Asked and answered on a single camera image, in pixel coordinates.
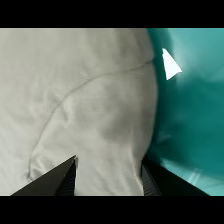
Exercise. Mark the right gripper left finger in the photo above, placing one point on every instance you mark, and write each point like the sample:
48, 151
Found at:
56, 181

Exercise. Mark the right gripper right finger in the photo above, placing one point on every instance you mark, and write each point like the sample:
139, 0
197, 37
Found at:
163, 183

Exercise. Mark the white T-shirt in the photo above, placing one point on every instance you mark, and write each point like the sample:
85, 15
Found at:
86, 100

